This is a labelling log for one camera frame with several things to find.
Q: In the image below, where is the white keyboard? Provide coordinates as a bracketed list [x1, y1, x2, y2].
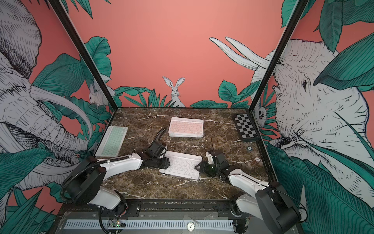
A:
[159, 151, 202, 180]

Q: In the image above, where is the pink keyboard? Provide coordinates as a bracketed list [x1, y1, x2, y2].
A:
[168, 117, 204, 138]

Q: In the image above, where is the green keyboard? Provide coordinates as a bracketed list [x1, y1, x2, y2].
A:
[95, 126, 128, 157]

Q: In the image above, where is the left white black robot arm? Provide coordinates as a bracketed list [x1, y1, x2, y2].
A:
[59, 153, 170, 216]

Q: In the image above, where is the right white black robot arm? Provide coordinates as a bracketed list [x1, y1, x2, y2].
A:
[195, 161, 302, 234]

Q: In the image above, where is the black white checkerboard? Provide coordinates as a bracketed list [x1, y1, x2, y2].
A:
[233, 114, 260, 142]

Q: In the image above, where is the round silver lock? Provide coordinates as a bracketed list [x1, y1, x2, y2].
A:
[187, 222, 195, 232]

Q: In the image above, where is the small electronics board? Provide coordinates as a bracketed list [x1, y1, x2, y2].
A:
[108, 220, 126, 229]

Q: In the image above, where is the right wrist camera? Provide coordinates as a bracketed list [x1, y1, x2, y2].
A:
[206, 150, 228, 168]

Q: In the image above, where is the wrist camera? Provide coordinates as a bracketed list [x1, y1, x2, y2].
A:
[206, 150, 228, 168]
[145, 141, 167, 159]

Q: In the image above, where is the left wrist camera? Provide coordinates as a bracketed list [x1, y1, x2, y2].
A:
[145, 141, 167, 159]

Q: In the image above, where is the black front mounting rail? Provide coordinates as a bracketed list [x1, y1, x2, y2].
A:
[59, 195, 298, 219]

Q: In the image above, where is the white slotted cable duct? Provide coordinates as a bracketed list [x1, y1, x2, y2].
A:
[63, 219, 234, 231]

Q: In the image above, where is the right black frame post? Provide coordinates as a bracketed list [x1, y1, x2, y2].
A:
[248, 0, 308, 113]

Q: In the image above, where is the black frame post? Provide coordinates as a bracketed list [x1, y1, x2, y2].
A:
[48, 0, 118, 111]
[248, 0, 308, 113]

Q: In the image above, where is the left black frame post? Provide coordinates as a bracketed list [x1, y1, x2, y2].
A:
[48, 0, 118, 111]

